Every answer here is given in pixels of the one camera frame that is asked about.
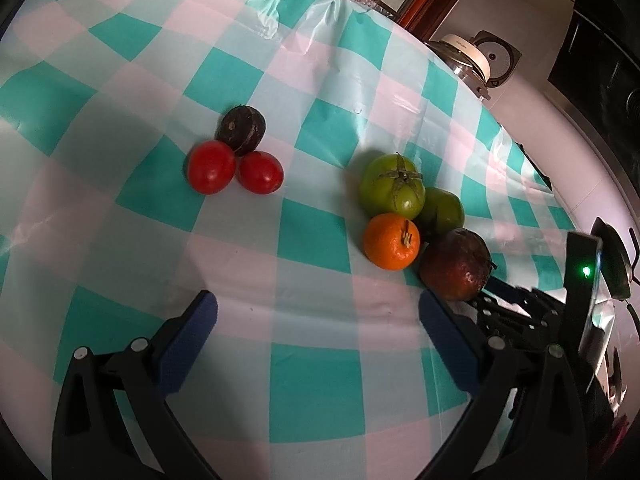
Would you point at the green tomato with stem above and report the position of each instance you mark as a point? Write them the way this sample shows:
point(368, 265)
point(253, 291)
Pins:
point(391, 183)

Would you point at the smooth green tomato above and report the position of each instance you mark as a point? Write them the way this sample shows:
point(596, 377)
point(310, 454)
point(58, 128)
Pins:
point(442, 212)

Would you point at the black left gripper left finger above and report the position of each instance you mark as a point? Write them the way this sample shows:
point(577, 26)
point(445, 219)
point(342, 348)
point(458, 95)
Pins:
point(90, 439)

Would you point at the dark purple passion fruit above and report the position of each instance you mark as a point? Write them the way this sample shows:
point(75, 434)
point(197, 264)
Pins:
point(242, 129)

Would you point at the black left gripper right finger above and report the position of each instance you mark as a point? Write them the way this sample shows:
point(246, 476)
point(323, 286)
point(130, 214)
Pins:
point(480, 356)

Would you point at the black frying pan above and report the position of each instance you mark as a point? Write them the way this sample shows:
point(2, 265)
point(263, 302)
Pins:
point(616, 267)

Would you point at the round silver wall device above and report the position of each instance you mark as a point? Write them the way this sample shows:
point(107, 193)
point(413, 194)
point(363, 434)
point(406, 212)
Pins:
point(501, 56)

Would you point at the red tomato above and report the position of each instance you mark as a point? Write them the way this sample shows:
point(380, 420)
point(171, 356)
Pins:
point(260, 173)
point(211, 167)

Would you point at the teal pink checkered tablecloth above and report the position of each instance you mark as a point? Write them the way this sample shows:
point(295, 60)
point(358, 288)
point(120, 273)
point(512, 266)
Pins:
point(318, 367)

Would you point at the orange tangerine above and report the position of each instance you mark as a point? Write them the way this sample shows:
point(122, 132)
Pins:
point(391, 241)

